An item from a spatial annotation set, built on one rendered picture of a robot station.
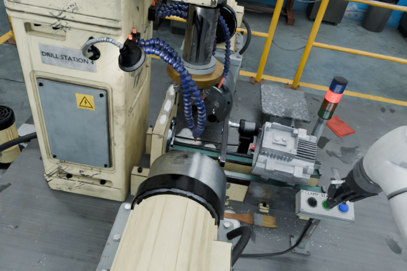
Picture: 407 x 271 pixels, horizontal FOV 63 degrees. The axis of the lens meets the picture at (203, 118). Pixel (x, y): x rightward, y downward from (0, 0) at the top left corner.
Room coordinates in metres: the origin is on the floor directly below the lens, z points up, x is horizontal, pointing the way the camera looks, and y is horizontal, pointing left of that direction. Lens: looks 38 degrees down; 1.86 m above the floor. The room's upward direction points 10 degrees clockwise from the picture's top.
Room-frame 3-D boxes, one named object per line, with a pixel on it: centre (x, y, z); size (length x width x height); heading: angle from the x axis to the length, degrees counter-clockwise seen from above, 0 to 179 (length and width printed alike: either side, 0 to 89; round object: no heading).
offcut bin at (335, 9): (5.54, -1.64, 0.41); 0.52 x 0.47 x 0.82; 89
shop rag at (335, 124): (1.50, -0.73, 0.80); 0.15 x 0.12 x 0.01; 32
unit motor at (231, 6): (1.58, -0.02, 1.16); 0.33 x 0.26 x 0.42; 0
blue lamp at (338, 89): (1.24, -0.53, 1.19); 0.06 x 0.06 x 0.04
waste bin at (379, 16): (5.59, -2.48, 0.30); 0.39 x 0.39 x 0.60
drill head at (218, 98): (1.27, 0.01, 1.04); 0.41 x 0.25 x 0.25; 0
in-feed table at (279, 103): (1.47, -0.40, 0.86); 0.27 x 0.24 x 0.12; 0
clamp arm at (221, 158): (0.97, -0.10, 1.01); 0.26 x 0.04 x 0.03; 0
